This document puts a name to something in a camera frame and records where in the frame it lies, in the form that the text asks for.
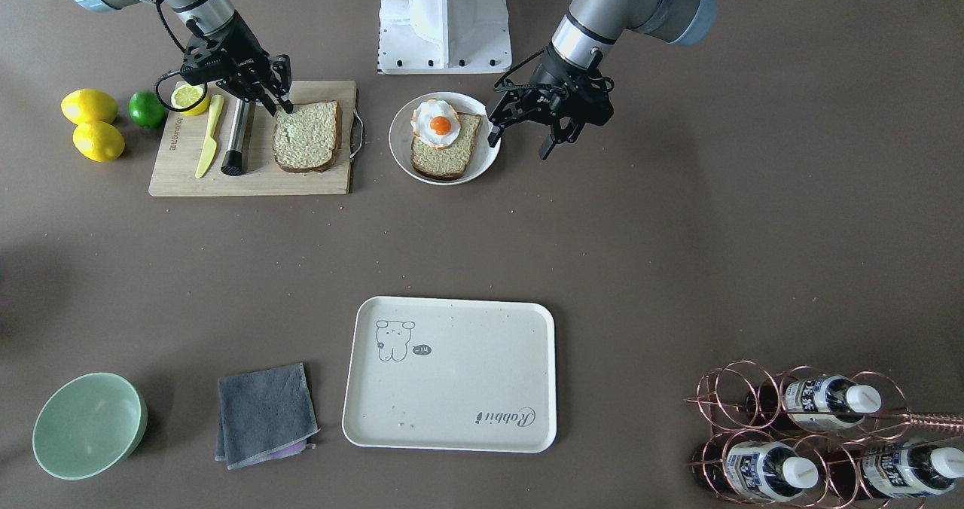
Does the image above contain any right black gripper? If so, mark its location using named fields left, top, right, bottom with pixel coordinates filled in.
left=180, top=12, right=294, bottom=117

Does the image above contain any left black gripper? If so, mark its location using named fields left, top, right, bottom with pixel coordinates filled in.
left=487, top=44, right=615, bottom=161

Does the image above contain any bread slice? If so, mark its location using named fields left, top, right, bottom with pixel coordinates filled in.
left=273, top=100, right=341, bottom=173
left=410, top=114, right=486, bottom=181

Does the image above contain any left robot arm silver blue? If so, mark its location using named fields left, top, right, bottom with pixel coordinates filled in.
left=484, top=0, right=962, bottom=173

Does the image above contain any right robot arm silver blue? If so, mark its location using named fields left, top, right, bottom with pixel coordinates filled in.
left=75, top=0, right=294, bottom=114

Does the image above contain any cream rabbit tray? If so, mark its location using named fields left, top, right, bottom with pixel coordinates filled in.
left=342, top=296, right=557, bottom=453

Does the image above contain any black steel cylinder tool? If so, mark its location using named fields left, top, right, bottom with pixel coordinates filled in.
left=220, top=99, right=254, bottom=177

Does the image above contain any white round plate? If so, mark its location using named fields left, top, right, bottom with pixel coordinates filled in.
left=389, top=93, right=502, bottom=185

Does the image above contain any wooden cutting board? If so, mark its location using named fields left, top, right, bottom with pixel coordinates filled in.
left=148, top=81, right=358, bottom=197

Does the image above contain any yellow plastic knife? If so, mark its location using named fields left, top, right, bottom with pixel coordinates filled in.
left=195, top=93, right=224, bottom=179

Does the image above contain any half lemon slice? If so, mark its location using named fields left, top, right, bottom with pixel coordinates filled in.
left=169, top=84, right=211, bottom=117

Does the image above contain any bread slice on plate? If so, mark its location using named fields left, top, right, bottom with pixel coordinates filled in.
left=410, top=114, right=486, bottom=181

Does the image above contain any fried egg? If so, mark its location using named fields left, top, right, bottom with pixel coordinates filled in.
left=410, top=98, right=461, bottom=150

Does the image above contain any green lime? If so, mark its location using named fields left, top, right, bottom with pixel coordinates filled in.
left=128, top=90, right=166, bottom=130

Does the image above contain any yellow lemon lower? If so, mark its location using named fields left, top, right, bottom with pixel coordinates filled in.
left=72, top=121, right=125, bottom=162

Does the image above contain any yellow lemon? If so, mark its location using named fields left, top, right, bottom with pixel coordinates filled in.
left=59, top=88, right=118, bottom=125
left=72, top=121, right=125, bottom=162

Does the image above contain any yellow lemon upper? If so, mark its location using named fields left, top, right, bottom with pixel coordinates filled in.
left=59, top=88, right=118, bottom=125

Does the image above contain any grey folded cloth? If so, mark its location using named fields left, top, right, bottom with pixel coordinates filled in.
left=215, top=362, right=319, bottom=469

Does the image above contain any green bowl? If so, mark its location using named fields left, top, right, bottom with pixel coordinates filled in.
left=33, top=372, right=148, bottom=480

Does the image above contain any drink bottle one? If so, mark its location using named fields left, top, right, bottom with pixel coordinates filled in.
left=740, top=375, right=883, bottom=435

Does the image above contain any drink bottle two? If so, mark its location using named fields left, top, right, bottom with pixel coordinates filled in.
left=690, top=441, right=820, bottom=502

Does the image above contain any drink bottle three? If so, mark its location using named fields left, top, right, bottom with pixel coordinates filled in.
left=824, top=440, right=963, bottom=500

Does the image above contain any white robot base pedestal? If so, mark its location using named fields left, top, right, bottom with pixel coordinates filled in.
left=377, top=0, right=512, bottom=75

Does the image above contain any copper wire bottle rack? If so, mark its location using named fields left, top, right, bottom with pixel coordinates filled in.
left=688, top=359, right=962, bottom=508

